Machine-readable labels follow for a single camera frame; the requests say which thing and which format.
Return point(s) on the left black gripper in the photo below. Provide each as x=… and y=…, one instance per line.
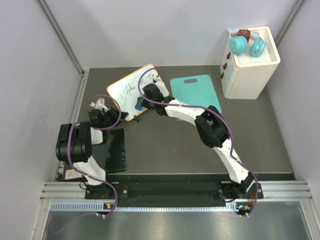
x=114, y=113

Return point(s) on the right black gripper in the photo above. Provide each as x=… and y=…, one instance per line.
x=145, y=104

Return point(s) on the blue heart eraser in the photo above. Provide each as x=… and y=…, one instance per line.
x=138, y=107

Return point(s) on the yellow framed whiteboard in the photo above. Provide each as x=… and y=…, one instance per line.
x=126, y=90

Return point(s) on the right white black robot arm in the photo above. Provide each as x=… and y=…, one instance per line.
x=213, y=132

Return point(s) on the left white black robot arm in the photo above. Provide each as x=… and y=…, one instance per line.
x=62, y=151

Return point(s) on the black whiteboard foot near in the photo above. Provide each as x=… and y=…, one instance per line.
x=136, y=118

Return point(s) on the black glossy mat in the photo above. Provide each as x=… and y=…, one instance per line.
x=98, y=149

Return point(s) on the teal cutting board mat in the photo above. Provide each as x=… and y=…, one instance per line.
x=195, y=90

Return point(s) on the small label card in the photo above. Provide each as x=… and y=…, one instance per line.
x=71, y=174

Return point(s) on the white drawer cabinet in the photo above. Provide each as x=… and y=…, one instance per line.
x=244, y=76

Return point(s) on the teal cat ear headphones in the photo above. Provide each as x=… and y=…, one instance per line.
x=239, y=45

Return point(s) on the brown toy cube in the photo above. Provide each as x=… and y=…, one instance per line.
x=244, y=33

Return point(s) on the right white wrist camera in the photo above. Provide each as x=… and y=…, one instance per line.
x=157, y=80

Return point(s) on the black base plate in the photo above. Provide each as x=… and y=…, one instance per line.
x=170, y=193

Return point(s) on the grey slotted cable duct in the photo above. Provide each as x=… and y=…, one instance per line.
x=102, y=207

